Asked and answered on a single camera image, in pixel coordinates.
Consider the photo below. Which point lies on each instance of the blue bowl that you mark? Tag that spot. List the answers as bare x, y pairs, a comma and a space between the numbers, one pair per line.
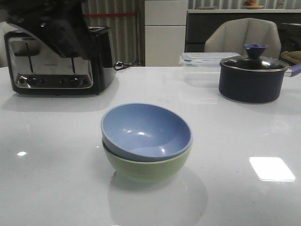
145, 132

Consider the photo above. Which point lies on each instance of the green bowl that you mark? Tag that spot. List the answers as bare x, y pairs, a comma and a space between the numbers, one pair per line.
147, 172

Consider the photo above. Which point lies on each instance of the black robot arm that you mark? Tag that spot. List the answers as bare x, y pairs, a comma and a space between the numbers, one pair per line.
60, 24

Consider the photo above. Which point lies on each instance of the clear plastic food container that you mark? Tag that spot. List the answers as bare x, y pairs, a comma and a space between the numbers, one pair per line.
202, 69

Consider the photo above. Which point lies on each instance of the white refrigerator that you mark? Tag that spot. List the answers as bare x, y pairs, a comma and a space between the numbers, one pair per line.
165, 27

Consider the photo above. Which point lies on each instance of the red barrier belt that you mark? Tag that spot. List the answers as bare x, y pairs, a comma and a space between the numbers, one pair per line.
111, 15

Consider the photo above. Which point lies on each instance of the dark kitchen counter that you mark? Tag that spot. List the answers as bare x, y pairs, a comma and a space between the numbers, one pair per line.
201, 24

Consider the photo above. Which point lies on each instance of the dark blue saucepan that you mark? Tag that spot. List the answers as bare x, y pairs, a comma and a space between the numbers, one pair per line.
251, 86

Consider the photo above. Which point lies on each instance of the beige upholstered chair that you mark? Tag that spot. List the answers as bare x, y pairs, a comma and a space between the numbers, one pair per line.
232, 35

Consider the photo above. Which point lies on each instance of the glass lid with blue knob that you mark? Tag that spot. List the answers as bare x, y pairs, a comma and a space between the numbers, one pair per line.
254, 61

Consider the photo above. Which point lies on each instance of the black and chrome toaster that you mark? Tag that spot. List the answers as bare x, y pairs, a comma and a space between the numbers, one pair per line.
36, 69

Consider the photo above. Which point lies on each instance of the fruit plate on counter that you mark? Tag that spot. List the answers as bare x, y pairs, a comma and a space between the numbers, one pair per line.
250, 4

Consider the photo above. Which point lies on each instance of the tan cushion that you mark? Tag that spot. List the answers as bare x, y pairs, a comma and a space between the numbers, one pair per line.
293, 56

